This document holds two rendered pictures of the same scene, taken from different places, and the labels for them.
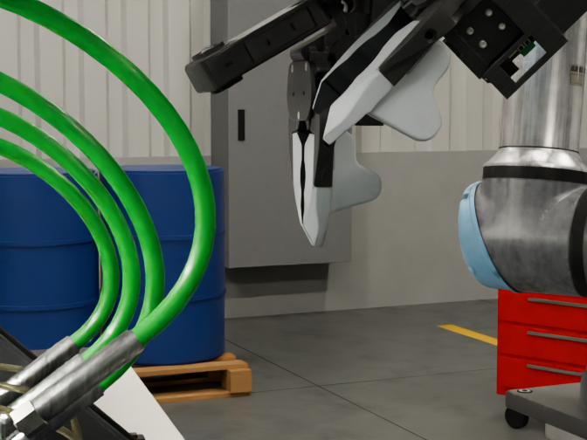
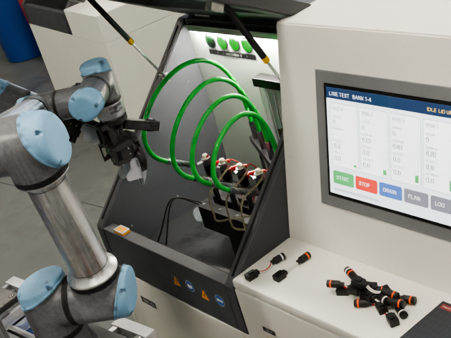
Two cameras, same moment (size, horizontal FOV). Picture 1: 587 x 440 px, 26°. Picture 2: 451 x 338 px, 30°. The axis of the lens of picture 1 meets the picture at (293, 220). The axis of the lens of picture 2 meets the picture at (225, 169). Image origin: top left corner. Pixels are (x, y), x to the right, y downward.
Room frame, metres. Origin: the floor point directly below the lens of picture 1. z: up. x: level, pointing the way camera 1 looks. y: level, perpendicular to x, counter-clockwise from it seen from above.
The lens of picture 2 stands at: (2.99, -0.42, 2.19)
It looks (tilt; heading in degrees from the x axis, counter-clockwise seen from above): 26 degrees down; 162
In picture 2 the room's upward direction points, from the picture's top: 17 degrees counter-clockwise
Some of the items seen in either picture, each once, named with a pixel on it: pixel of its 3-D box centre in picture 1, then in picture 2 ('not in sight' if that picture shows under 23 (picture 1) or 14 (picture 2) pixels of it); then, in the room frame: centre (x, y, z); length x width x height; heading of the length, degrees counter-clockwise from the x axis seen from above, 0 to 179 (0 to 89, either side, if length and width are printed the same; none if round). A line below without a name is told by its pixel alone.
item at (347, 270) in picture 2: not in sight; (369, 291); (1.55, 0.29, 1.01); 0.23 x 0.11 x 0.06; 16
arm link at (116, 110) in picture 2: not in sight; (110, 109); (1.01, -0.03, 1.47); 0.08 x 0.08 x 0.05
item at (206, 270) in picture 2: not in sight; (170, 271); (0.87, 0.00, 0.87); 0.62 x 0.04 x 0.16; 16
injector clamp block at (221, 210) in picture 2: not in sight; (250, 231); (0.92, 0.26, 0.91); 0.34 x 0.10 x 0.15; 16
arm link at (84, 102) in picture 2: not in sight; (82, 100); (1.08, -0.10, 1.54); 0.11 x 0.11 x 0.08; 57
